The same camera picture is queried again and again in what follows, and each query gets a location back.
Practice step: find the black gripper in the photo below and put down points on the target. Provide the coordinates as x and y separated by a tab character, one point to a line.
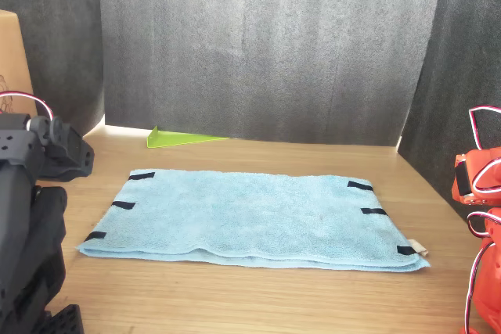
70	154

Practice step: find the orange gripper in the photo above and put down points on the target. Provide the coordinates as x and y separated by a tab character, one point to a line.
493	194

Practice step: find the light blue terry towel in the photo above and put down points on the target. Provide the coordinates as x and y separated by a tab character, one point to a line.
250	216

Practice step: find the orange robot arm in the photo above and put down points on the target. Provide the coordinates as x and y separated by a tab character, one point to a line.
491	291

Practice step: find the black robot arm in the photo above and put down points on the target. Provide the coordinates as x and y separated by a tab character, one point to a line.
15	212

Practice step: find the brown cardboard box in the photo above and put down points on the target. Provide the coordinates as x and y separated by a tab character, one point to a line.
11	60

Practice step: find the dark grey felt panel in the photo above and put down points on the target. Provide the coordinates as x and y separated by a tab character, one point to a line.
466	56
58	36

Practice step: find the light grey felt panel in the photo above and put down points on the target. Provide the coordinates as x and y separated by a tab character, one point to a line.
270	48

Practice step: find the lime green angle bracket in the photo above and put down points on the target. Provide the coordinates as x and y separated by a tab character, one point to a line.
176	139

